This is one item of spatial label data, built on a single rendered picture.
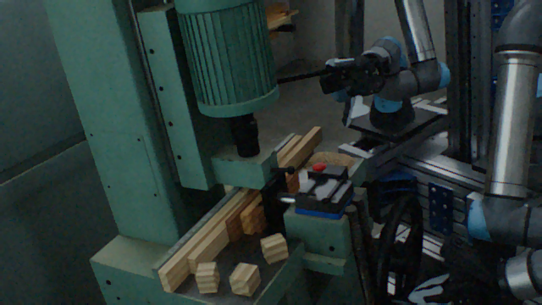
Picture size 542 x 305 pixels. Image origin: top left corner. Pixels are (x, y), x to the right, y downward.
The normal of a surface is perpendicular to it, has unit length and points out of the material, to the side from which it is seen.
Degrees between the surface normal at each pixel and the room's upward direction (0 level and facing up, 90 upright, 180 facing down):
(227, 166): 90
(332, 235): 90
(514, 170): 61
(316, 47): 90
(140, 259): 0
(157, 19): 90
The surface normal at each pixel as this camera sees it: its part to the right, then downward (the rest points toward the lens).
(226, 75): -0.04, 0.46
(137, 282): -0.47, 0.47
